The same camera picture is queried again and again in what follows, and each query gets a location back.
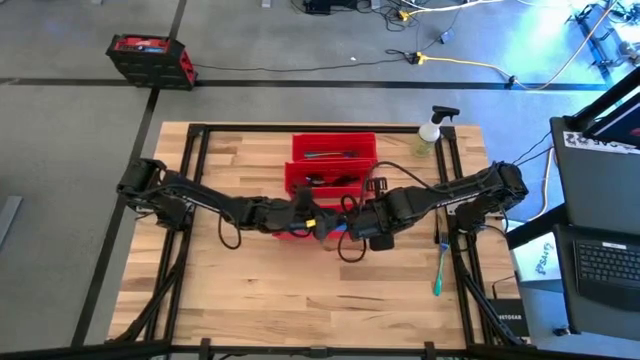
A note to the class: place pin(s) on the black laptop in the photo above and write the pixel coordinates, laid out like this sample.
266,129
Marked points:
600,200

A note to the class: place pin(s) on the small yellow tag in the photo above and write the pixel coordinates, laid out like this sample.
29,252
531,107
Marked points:
310,223

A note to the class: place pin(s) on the black slanted stand beam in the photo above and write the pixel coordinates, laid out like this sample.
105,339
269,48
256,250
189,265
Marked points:
610,100

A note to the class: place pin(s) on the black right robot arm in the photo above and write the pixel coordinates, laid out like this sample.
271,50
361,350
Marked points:
450,195

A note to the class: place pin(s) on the black floor computer box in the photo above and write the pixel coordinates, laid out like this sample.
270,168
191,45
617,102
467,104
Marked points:
320,6

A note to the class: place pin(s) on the black Netgear network switch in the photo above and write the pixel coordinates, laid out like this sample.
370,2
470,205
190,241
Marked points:
510,320

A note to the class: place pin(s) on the small black mouse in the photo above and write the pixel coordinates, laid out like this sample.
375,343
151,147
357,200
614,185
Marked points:
561,331

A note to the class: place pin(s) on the small black adapter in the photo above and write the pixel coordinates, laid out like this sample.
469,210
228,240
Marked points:
446,36

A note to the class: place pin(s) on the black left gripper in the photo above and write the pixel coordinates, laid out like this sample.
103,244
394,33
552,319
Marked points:
317,215

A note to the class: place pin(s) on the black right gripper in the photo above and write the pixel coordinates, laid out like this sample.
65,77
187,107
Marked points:
375,222

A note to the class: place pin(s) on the black metal table frame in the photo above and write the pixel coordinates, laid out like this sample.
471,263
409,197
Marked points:
320,128

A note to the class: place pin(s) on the white desk foot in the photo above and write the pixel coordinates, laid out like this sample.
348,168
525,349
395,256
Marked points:
267,3

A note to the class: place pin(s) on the spray bottle with yellow label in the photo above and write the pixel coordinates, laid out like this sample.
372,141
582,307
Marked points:
429,135

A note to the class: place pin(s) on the black floor stand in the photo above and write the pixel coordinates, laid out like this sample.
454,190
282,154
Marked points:
597,45

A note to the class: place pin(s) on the white box with handwriting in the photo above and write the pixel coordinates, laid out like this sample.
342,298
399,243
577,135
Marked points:
535,260

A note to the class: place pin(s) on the red and black toolbox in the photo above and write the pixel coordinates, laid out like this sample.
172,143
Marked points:
150,70

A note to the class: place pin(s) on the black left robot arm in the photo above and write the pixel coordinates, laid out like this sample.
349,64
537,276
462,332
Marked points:
225,202

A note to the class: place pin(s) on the red plastic bin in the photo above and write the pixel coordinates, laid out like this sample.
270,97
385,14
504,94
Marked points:
285,235
330,192
332,140

